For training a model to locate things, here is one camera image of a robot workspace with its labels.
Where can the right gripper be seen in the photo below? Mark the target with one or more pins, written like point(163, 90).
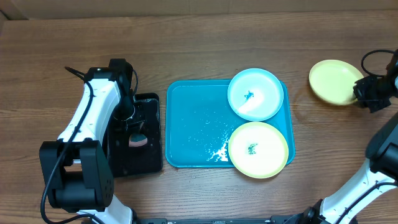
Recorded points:
point(365, 96)

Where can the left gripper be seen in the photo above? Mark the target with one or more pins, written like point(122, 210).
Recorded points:
point(136, 124)

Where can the pink and green sponge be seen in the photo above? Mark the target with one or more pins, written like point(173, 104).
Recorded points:
point(137, 140)

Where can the yellow-green plate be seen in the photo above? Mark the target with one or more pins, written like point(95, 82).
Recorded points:
point(258, 150)
point(333, 81)

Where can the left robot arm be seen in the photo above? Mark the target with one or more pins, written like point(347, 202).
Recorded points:
point(77, 176)

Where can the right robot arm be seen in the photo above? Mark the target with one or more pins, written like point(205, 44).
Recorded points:
point(378, 173)

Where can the black plastic tray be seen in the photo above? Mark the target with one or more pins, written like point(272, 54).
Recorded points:
point(126, 161)

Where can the teal plastic tray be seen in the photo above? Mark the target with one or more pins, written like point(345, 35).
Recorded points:
point(198, 124)

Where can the light blue plate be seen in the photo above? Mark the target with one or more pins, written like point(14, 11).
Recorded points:
point(255, 94)

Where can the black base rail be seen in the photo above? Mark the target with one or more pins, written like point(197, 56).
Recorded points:
point(217, 221)

